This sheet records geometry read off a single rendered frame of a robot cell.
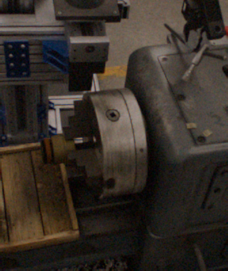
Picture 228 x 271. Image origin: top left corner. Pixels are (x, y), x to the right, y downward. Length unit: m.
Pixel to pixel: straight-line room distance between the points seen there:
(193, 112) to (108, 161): 0.26
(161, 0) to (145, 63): 2.47
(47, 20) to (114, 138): 0.71
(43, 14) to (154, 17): 1.93
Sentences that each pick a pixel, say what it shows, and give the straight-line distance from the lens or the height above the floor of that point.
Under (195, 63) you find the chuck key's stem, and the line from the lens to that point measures 1.53.
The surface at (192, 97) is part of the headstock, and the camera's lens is 1.50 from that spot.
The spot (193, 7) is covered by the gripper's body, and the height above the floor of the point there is 1.44.
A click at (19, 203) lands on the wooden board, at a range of 1.68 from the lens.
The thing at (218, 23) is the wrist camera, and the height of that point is 1.45.
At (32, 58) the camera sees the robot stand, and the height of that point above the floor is 0.94.
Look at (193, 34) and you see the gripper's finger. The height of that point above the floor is 1.37.
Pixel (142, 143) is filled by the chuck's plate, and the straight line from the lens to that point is 1.44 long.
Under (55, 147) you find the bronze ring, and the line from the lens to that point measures 1.51.
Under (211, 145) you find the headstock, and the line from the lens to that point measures 1.40.
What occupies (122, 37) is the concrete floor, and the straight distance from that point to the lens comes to 3.65.
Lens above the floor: 2.29
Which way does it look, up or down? 47 degrees down
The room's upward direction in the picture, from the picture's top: 8 degrees clockwise
